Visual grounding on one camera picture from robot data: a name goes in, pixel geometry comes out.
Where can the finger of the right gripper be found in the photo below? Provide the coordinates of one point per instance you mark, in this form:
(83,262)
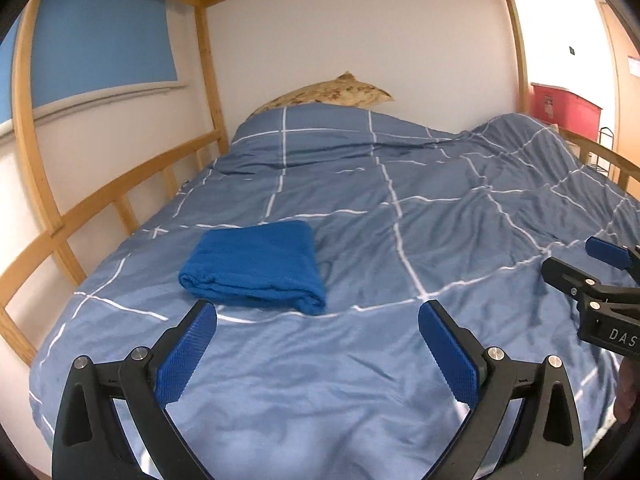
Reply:
(572,282)
(609,253)

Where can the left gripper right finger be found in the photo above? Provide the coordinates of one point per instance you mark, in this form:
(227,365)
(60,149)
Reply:
(545,441)

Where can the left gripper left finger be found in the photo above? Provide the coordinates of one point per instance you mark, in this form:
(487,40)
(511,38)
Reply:
(89,442)

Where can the blue fleece pants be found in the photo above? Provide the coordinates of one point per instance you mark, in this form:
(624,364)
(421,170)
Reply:
(273,266)

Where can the person's right hand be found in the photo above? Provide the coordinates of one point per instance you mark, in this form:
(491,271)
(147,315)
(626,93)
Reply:
(627,390)

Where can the red storage box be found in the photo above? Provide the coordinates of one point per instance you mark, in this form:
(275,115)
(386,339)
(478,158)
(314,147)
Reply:
(567,110)

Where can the blue checked duvet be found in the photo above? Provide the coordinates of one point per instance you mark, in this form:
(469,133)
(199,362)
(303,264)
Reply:
(400,214)

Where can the beige patterned pillow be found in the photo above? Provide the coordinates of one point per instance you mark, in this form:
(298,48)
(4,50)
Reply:
(345,90)

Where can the blue window blind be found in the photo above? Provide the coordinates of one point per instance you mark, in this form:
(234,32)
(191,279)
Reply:
(83,46)

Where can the wooden bunk bed frame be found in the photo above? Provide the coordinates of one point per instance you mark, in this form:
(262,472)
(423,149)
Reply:
(57,226)

